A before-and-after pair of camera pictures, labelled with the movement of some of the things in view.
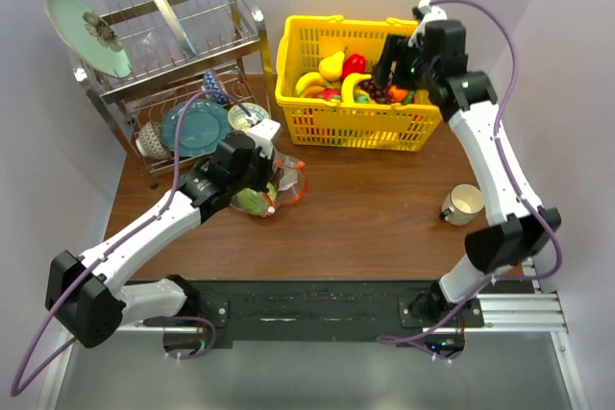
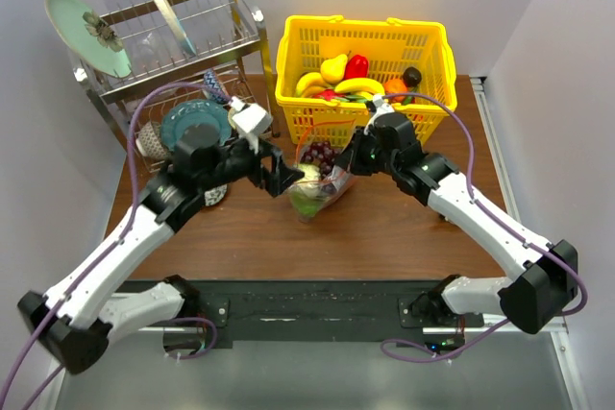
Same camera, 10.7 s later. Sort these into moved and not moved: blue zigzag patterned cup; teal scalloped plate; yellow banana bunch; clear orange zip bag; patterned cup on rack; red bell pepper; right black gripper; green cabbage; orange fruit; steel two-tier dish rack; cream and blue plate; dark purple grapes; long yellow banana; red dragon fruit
Moved: long yellow banana; clear orange zip bag; dark purple grapes; right black gripper; green cabbage
Not moved: orange fruit; teal scalloped plate; blue zigzag patterned cup; red dragon fruit; steel two-tier dish rack; red bell pepper; patterned cup on rack; yellow banana bunch; cream and blue plate
